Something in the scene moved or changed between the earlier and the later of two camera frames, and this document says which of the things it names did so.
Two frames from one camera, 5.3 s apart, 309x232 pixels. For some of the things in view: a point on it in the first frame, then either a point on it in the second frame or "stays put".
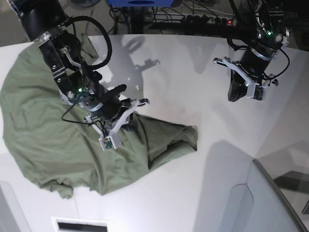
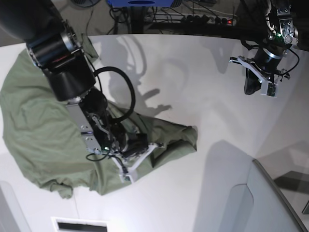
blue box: [141, 3] stays put
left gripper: [114, 113] → [135, 148]
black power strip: [182, 17] stays put
